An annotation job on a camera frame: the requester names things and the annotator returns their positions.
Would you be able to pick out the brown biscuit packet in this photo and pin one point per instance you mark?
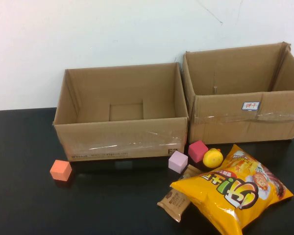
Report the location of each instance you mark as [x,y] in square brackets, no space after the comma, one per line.
[172,202]

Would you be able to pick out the yellow chips bag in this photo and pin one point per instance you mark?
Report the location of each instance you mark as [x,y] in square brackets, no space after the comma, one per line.
[225,193]

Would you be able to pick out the printed brown cardboard box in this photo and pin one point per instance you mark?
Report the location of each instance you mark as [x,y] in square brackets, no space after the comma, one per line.
[117,137]

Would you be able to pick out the lilac foam cube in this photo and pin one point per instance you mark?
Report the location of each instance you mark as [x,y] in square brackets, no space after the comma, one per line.
[177,162]

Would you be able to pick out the pink foam cube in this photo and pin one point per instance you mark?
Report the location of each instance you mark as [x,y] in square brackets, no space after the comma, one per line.
[198,151]

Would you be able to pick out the white-labelled brown cardboard box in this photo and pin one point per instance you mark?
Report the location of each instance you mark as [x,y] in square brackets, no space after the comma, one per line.
[225,122]

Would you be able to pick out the orange foam cube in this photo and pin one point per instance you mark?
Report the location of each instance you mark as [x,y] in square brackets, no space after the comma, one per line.
[60,170]

